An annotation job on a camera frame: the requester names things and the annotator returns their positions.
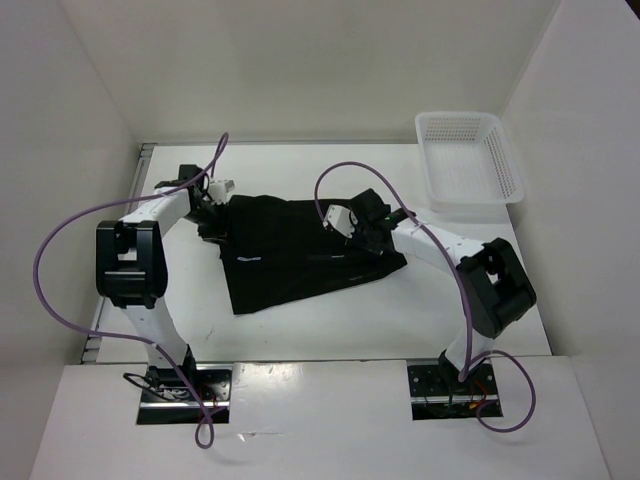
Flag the white plastic basket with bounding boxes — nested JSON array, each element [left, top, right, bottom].
[[415, 111, 525, 213]]

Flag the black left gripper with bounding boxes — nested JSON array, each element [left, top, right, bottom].
[[183, 199, 236, 248]]

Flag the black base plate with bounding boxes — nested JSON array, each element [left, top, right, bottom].
[[407, 359, 503, 421], [123, 363, 233, 425]]

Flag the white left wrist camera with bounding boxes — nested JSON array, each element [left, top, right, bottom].
[[207, 179, 235, 205]]

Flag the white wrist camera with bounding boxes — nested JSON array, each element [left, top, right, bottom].
[[207, 179, 235, 205], [323, 204, 358, 239]]

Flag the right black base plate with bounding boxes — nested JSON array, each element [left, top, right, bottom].
[[407, 359, 503, 421]]

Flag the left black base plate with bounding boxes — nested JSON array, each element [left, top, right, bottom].
[[123, 363, 233, 425]]

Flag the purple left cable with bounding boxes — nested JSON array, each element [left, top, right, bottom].
[[32, 132, 230, 447]]

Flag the black shorts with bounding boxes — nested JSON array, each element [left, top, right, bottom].
[[219, 195, 407, 315]]

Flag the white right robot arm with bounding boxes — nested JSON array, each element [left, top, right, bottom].
[[325, 189, 537, 393]]

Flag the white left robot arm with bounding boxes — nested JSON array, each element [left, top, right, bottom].
[[96, 164, 235, 400]]

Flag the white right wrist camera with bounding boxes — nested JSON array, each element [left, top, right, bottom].
[[323, 204, 358, 239]]

